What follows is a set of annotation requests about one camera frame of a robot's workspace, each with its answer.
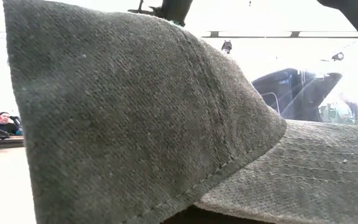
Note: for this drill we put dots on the green baseball cap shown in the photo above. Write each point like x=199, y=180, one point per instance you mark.
x=135, y=124

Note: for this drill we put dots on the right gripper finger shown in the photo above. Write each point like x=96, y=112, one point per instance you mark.
x=176, y=11

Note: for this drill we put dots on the grey-blue fleece hat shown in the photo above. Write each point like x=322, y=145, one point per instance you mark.
x=297, y=93

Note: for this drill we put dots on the black ceiling spotlight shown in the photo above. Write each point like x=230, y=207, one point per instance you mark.
x=227, y=46
x=338, y=56

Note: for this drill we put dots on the person in black top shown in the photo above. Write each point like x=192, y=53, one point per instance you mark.
x=6, y=124

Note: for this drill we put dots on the large clear plastic bin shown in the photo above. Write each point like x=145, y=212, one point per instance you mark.
x=337, y=93

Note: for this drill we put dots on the black frame bar with lights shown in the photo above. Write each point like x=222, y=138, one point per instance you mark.
x=281, y=34

